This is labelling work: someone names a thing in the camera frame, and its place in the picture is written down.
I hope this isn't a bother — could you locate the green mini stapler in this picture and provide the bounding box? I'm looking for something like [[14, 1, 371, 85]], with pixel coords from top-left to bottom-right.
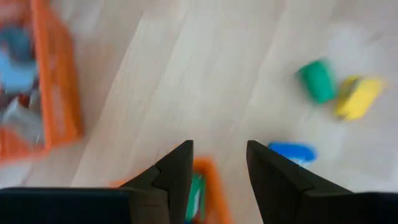
[[295, 58, 338, 105]]

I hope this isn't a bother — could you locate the yellow mini stapler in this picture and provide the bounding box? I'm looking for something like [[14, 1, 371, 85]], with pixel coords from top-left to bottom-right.
[[334, 74, 385, 122]]

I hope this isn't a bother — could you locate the grey staple remover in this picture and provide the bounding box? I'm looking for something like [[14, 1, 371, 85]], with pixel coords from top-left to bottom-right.
[[1, 99, 44, 147]]

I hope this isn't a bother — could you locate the green tape roll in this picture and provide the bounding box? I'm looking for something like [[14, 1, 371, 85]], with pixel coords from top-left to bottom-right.
[[185, 174, 206, 222]]

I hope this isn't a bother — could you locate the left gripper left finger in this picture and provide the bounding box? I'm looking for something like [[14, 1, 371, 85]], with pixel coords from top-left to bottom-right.
[[0, 139, 195, 224]]

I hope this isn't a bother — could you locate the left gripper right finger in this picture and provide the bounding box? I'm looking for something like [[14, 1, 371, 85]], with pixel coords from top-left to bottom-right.
[[246, 139, 398, 224]]

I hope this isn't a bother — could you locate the light blue staple remover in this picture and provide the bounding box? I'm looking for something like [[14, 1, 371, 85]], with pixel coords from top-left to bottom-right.
[[0, 55, 38, 94]]

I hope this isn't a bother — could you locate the blue mini stapler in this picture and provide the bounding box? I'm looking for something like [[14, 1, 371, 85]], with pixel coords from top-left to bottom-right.
[[267, 141, 318, 166]]

